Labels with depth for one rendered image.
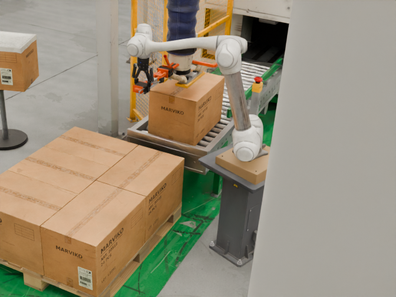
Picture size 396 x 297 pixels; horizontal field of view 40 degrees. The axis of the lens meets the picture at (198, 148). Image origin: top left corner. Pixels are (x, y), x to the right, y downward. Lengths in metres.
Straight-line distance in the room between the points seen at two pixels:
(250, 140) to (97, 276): 1.23
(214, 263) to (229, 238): 0.21
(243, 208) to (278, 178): 3.55
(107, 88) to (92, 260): 2.29
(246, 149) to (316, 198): 3.11
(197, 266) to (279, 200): 3.74
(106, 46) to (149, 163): 1.47
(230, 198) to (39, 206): 1.28
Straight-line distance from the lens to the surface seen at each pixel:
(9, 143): 5.47
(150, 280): 3.84
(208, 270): 3.95
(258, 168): 3.54
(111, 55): 5.11
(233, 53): 3.15
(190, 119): 4.16
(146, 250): 3.98
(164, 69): 3.90
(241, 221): 3.84
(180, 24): 3.94
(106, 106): 5.33
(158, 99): 4.22
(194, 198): 4.64
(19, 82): 5.03
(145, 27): 3.45
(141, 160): 4.07
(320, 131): 0.22
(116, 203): 3.61
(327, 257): 0.25
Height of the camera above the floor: 2.60
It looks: 29 degrees down
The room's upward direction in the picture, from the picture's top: 5 degrees clockwise
